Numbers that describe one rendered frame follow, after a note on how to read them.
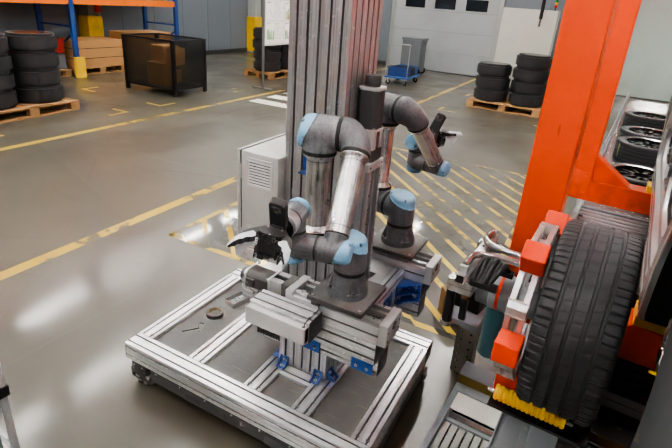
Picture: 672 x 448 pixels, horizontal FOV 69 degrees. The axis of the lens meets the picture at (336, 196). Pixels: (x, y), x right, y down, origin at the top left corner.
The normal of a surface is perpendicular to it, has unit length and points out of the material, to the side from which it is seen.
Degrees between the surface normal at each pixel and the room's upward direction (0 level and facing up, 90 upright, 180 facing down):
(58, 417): 0
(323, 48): 90
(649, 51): 90
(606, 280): 37
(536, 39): 90
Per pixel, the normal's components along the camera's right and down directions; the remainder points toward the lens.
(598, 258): -0.17, -0.72
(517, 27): -0.48, 0.29
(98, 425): 0.07, -0.93
